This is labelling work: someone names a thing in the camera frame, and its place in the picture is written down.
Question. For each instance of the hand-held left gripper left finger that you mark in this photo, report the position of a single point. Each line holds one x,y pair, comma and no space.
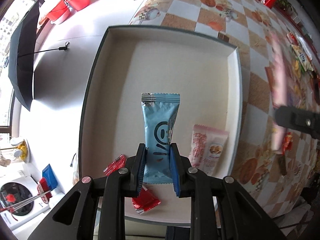
140,172

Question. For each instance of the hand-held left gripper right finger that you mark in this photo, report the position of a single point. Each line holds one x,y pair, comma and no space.
175,175

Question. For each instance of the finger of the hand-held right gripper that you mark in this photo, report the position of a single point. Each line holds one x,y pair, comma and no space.
295,118

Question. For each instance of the long pink snack packet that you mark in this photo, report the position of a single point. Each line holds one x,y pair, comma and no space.
278,80

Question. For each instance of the blue snack packet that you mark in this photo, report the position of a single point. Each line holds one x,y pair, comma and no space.
160,120

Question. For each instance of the white box with grey rim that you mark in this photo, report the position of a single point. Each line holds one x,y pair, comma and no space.
175,62

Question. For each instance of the small red shiny snack packet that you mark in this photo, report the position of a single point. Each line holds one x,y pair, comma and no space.
287,142

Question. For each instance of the orange snack packet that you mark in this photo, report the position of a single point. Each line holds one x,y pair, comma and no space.
270,82

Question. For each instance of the pink snack packet with biscuit picture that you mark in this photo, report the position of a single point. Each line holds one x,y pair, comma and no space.
212,147

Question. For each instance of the dark brown snack bar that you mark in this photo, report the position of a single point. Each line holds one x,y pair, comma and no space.
283,166

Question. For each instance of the pile of assorted snack packets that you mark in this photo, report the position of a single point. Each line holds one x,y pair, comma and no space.
301,55

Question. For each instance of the blue dustpan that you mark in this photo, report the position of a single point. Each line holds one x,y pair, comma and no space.
50,173

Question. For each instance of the red broom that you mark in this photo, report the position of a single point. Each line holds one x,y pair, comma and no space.
43,186

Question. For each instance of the white washing machine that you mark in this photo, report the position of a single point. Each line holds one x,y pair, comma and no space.
27,220

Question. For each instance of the checkered food print tablecloth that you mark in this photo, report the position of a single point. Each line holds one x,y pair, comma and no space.
187,5

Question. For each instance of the black umbrella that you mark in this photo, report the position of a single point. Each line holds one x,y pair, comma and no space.
22,55

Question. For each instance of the white plastic basin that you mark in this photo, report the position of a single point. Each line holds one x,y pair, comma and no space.
62,20

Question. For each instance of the red plastic basin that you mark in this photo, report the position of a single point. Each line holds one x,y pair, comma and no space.
58,11

